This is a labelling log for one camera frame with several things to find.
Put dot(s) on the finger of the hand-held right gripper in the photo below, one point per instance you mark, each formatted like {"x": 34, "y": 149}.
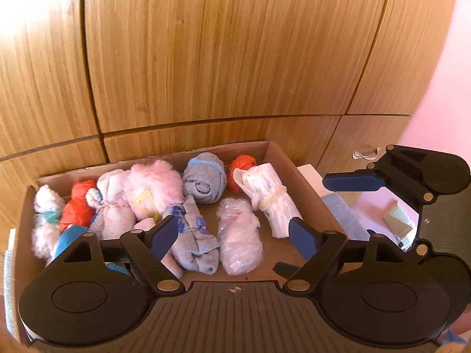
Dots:
{"x": 289, "y": 269}
{"x": 349, "y": 181}

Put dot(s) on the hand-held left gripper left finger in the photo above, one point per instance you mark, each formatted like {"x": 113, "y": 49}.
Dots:
{"x": 162, "y": 237}

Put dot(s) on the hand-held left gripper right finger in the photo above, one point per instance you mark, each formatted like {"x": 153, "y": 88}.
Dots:
{"x": 303, "y": 237}

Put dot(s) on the cardboard box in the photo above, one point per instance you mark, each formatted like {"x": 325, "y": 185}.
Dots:
{"x": 272, "y": 250}

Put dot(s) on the grey sock with blue flowers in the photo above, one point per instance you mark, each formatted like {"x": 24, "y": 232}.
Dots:
{"x": 191, "y": 239}

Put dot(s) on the white fuzzy sock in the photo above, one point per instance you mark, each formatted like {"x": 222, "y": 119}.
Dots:
{"x": 173, "y": 264}

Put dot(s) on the white ribbed sock bundle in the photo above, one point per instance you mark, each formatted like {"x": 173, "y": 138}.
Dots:
{"x": 270, "y": 198}

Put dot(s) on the clear plastic bundle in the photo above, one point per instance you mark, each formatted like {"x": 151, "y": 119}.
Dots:
{"x": 239, "y": 235}

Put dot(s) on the grey sock with blue band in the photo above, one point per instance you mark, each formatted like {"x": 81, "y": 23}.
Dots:
{"x": 204, "y": 180}

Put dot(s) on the orange plastic bag bundle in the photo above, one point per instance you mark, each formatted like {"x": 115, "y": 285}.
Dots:
{"x": 241, "y": 167}

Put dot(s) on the blue knit sock bundle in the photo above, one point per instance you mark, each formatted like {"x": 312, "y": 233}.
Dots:
{"x": 68, "y": 237}

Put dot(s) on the blue blanket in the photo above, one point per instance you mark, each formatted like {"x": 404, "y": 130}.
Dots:
{"x": 344, "y": 215}

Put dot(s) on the pink fluffy bundle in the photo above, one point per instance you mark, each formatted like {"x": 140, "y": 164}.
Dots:
{"x": 152, "y": 187}

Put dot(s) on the small beige box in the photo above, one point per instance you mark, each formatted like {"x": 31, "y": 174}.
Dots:
{"x": 397, "y": 218}

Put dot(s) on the white knotted sock bundle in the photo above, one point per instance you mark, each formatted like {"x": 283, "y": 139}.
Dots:
{"x": 112, "y": 206}

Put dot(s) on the small orange bundle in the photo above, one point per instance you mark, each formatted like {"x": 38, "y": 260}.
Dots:
{"x": 77, "y": 209}

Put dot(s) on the white fluffy sock bundle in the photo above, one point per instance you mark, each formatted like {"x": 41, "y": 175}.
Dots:
{"x": 46, "y": 220}

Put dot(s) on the wooden wardrobe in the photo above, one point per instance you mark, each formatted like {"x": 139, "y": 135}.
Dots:
{"x": 220, "y": 51}

